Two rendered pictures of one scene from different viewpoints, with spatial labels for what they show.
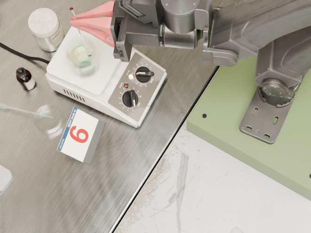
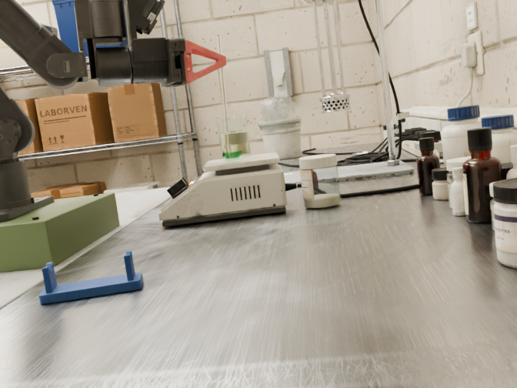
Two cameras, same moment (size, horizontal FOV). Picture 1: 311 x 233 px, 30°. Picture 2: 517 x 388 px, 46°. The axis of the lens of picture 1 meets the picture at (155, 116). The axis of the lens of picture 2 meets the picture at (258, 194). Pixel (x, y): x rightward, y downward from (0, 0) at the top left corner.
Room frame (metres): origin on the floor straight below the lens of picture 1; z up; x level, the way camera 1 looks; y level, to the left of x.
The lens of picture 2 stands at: (1.35, -0.40, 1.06)
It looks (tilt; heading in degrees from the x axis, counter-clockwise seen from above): 8 degrees down; 148
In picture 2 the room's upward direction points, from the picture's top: 7 degrees counter-clockwise
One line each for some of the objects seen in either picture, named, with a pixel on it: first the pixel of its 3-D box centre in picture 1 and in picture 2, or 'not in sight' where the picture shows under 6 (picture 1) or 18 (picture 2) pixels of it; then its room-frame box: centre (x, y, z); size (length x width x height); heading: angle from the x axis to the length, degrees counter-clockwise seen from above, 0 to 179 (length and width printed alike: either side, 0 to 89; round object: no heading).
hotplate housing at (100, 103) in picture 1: (102, 73); (229, 189); (0.49, 0.09, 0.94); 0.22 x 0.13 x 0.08; 57
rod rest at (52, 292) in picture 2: not in sight; (90, 275); (0.74, -0.23, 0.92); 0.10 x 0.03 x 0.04; 64
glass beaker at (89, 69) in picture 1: (83, 57); (235, 136); (0.48, 0.12, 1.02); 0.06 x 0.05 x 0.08; 170
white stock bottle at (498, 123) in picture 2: not in sight; (500, 157); (0.82, 0.33, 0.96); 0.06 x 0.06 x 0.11
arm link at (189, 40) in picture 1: (180, 28); (112, 61); (0.44, -0.06, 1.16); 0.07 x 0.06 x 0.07; 76
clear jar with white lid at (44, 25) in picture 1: (46, 30); (320, 181); (0.59, 0.20, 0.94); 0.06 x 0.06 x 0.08
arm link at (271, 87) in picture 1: (279, 70); (5, 142); (0.39, -0.22, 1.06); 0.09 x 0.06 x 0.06; 164
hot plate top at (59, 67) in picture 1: (87, 58); (241, 162); (0.50, 0.12, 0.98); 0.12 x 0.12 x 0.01; 57
